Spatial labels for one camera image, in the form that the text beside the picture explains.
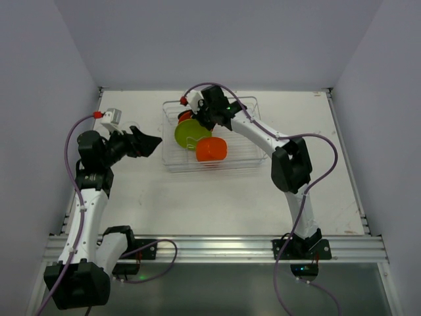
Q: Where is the green plate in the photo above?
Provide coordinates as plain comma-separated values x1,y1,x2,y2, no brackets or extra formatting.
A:
174,118,212,151

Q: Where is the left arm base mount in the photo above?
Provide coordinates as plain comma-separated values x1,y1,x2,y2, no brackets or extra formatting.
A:
111,238,159,284

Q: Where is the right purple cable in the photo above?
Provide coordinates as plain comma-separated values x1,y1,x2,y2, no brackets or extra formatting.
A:
179,82,339,316

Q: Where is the aluminium frame rail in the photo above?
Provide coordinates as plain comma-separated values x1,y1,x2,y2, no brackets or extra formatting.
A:
42,234,389,264

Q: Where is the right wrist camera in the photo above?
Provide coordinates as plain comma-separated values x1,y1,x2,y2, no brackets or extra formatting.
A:
186,92,203,114

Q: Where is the purple cable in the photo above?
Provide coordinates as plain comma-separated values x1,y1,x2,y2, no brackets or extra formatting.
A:
34,111,103,316
179,82,339,316

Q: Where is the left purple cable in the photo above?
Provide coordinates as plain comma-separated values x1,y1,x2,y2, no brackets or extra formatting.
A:
34,111,103,316

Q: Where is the orange plate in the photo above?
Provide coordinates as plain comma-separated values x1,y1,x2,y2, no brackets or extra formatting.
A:
174,111,213,135

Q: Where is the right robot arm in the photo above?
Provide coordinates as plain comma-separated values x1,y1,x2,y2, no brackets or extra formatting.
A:
185,85,322,259

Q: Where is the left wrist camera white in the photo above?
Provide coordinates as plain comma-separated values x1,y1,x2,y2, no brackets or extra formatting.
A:
100,108,123,134

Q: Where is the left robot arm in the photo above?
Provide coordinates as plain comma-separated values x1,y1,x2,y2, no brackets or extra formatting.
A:
43,126,162,310

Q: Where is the clear plastic rack tray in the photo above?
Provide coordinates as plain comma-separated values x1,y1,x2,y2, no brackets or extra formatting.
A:
162,95,270,174

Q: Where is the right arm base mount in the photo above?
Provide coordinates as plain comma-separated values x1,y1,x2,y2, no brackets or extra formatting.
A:
271,228,332,282

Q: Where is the white wire dish rack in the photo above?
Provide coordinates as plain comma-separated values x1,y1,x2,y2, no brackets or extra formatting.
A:
163,99,269,172

